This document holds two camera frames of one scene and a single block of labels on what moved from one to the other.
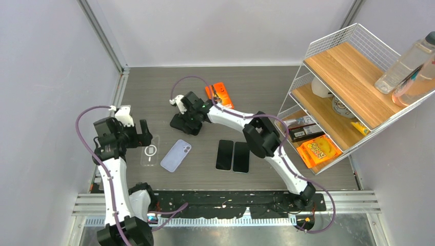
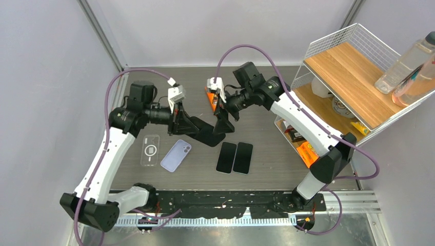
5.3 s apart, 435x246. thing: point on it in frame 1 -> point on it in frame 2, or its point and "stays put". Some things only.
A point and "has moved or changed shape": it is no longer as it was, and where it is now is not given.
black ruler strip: (234, 204) stays put
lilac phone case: (176, 155) stays put
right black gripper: (185, 116) -> (223, 125)
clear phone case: (150, 156) stays put
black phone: (224, 155) stays put
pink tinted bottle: (419, 84) stays put
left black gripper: (139, 140) -> (179, 123)
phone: (241, 158) stays put
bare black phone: (192, 128) has moved or changed shape
